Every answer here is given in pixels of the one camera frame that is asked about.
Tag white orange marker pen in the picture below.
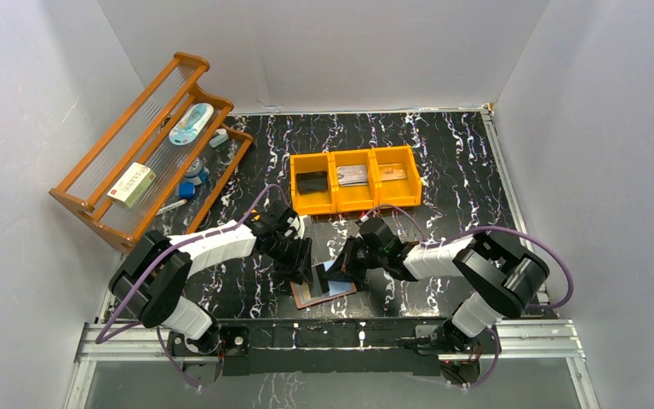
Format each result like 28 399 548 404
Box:
156 199 188 216

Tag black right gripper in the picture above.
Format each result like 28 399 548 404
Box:
324 234 387 281

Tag card stack middle bin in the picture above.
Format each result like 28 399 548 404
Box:
336 164 369 187

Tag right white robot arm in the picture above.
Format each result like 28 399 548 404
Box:
319 217 549 353

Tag blue white tape roll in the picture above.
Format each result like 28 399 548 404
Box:
183 158 208 186

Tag black metal base rail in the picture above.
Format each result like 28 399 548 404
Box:
76 315 588 379

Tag white green medicine box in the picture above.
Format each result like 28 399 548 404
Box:
106 162 156 208

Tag yellow three-compartment bin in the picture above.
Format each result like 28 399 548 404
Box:
290 146 422 216

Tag blue white toothbrush package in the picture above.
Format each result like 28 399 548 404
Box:
168 102 214 146

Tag blue round cap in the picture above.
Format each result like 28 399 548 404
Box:
176 182 196 200

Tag pink leather card holder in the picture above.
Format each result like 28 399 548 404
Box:
290 260 358 309

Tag orange wooden shelf rack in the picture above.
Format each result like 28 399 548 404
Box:
49 52 255 254

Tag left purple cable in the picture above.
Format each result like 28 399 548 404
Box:
94 183 289 390

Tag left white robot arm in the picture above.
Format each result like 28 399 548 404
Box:
109 201 312 354

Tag card in right bin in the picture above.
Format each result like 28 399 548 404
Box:
378 163 407 182

